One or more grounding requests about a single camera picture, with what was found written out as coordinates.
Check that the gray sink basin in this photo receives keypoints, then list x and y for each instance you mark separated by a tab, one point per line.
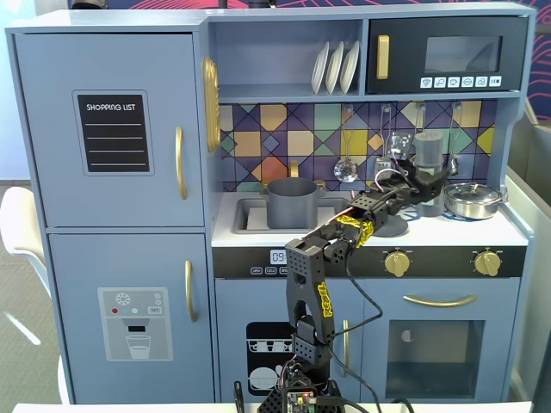
249	204

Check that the blue toy kitchen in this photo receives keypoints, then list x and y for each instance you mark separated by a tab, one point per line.
473	234

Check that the black clamp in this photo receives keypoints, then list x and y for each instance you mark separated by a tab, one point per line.
239	398

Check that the gold faucet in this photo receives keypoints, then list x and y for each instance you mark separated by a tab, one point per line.
294	168

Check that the white chair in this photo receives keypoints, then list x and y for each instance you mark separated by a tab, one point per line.
21	215

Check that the steel hanging utensil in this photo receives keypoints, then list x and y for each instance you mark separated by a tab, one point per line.
421	118

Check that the black object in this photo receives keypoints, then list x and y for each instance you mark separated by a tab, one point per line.
260	3

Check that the gray cooking pot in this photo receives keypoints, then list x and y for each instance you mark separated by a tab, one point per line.
292	206

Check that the blue oven door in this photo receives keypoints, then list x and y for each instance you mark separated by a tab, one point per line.
379	310

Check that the large blue fridge door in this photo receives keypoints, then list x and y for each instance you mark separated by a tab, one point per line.
51	129

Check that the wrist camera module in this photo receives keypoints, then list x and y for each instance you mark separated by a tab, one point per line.
402	146

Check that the blue fridge door with dispenser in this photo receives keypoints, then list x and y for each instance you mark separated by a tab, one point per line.
77	266

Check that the steel pot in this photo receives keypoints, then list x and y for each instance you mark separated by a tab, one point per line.
471	210

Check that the blue dishwasher door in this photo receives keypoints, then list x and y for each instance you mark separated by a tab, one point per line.
241	301

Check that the gray partition panel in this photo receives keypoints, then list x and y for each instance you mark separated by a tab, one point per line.
529	215

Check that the steel pot lid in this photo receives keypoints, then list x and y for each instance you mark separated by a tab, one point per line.
471	192

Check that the gold stove knob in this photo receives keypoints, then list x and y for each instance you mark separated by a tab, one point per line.
397	263
487	263

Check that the white plate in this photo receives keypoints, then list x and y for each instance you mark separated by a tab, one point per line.
334	69
319	69
349	66

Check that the steel slotted spatula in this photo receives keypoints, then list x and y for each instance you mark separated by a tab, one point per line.
382	164

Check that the black control panel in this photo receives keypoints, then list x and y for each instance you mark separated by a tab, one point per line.
443	262

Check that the gold faucet knob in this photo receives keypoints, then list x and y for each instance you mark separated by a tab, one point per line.
321	185

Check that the black shopping list board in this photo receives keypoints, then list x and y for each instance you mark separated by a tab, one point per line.
114	133

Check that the gray salt shaker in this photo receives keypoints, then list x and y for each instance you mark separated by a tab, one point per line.
428	148

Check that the steel ladle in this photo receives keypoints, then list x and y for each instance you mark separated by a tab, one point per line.
454	163

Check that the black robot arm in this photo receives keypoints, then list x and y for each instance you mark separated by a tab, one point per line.
307	284

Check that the steel skimmer spoon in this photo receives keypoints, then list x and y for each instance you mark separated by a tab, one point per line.
346	171

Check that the dark round object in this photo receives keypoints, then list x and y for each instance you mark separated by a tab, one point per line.
88	3

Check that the robot controller board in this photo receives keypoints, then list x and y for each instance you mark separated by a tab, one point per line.
299	400

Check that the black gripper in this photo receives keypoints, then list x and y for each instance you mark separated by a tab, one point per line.
427	186

